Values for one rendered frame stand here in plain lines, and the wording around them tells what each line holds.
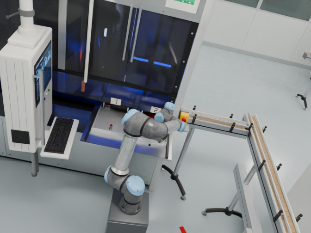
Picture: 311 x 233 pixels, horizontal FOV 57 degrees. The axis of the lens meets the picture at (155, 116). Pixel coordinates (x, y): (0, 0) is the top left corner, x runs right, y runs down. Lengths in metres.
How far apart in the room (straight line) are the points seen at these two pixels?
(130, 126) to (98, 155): 1.25
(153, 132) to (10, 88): 0.90
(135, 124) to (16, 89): 0.75
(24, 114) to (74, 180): 1.26
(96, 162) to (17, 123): 1.07
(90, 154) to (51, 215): 0.64
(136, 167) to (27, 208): 1.04
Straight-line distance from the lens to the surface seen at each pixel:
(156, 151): 2.22
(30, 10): 1.92
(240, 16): 6.99
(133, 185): 1.78
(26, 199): 2.98
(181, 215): 3.02
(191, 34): 2.10
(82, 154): 2.87
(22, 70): 1.82
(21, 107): 1.97
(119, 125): 2.38
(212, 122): 2.65
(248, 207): 2.62
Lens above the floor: 2.37
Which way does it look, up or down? 36 degrees down
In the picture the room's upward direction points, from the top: 15 degrees clockwise
